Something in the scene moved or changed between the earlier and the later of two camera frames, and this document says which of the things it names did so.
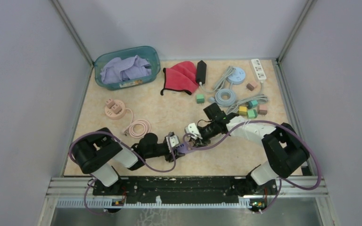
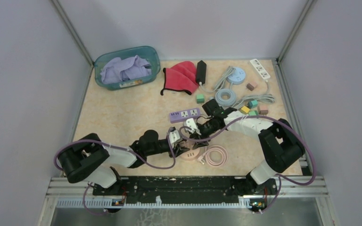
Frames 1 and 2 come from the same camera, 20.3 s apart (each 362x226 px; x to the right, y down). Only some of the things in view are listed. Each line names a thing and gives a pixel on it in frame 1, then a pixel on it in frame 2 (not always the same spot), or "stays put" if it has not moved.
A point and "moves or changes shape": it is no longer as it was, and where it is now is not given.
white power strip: [259, 68] moves or changes shape
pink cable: [137, 128] → [206, 156]
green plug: [251, 114] stays put
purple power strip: [183, 148] moves or changes shape
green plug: [200, 98] stays put
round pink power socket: [110, 113] → [193, 154]
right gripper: [201, 142] stays put
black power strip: [201, 72] stays put
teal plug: [252, 104] stays put
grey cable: [220, 82] stays put
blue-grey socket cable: [221, 102] stays put
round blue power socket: [238, 76] stays put
